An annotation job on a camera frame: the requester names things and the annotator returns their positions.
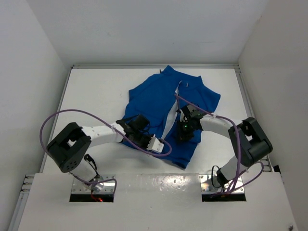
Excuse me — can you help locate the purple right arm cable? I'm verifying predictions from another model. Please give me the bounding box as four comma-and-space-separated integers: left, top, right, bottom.
173, 93, 265, 197

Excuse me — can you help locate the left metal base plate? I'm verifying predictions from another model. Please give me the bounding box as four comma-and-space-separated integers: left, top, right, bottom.
71, 175, 116, 194

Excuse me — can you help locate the blue zip-up jacket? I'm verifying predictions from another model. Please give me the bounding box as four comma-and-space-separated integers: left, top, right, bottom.
124, 66, 221, 169

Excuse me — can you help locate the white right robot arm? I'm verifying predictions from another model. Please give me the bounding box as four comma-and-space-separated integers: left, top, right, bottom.
177, 104, 273, 192

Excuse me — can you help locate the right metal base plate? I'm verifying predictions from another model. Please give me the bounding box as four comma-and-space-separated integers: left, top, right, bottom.
199, 174, 244, 195

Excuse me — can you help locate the metal base plate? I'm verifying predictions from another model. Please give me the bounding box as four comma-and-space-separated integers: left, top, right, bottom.
199, 174, 244, 195
71, 175, 116, 194

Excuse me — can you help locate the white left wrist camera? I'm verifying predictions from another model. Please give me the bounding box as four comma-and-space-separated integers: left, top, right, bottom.
146, 135, 164, 154

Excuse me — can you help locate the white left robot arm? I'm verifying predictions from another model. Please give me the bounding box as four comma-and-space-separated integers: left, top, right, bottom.
47, 115, 161, 190

